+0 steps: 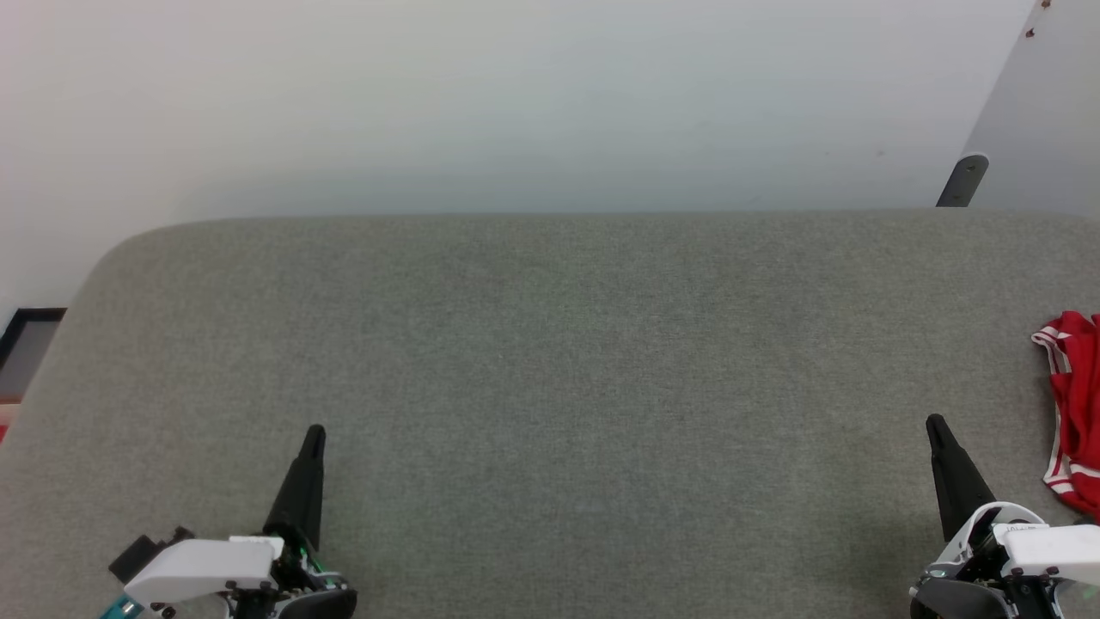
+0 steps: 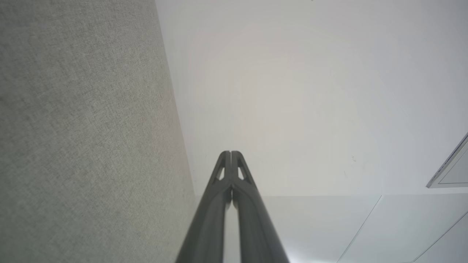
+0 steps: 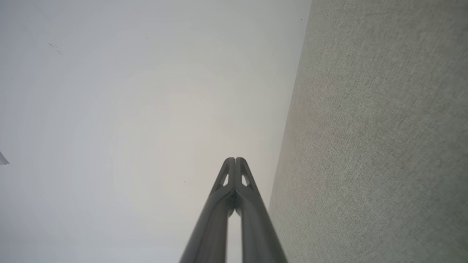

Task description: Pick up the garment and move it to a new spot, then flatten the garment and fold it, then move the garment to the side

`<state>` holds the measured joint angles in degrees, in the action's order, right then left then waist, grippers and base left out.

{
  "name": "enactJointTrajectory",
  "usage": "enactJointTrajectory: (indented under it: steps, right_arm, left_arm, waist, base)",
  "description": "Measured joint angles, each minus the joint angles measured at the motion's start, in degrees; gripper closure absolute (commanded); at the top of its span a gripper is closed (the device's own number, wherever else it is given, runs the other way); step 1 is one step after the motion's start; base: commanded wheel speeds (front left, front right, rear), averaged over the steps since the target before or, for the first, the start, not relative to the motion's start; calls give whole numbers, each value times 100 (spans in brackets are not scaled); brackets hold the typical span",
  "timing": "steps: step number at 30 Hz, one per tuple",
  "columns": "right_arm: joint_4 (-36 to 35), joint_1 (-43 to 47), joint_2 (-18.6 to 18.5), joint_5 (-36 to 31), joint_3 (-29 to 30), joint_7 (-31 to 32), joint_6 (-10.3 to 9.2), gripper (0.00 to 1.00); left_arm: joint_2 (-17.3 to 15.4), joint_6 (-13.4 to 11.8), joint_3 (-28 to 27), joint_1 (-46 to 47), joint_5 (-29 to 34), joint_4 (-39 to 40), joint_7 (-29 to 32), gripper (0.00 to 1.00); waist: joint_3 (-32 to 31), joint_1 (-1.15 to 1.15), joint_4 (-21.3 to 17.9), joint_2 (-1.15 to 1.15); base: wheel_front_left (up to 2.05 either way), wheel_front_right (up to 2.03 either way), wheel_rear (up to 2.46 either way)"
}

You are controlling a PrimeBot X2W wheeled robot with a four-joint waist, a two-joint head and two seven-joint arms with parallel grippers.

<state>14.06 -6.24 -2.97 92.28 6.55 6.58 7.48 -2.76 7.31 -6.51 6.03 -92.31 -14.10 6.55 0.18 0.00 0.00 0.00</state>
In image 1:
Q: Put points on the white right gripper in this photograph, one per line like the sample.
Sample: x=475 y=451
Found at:
x=1048 y=550

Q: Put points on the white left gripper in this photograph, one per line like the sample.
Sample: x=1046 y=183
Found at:
x=206 y=567

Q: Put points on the red and white towel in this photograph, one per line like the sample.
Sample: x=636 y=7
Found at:
x=1078 y=387

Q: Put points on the grey fabric sofa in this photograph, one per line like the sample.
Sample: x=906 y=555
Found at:
x=550 y=387

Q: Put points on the dark framed panel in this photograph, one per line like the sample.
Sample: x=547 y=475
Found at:
x=30 y=348

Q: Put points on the grey door panel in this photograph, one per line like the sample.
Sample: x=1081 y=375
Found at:
x=1040 y=129

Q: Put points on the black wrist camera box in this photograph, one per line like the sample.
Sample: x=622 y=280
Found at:
x=137 y=550

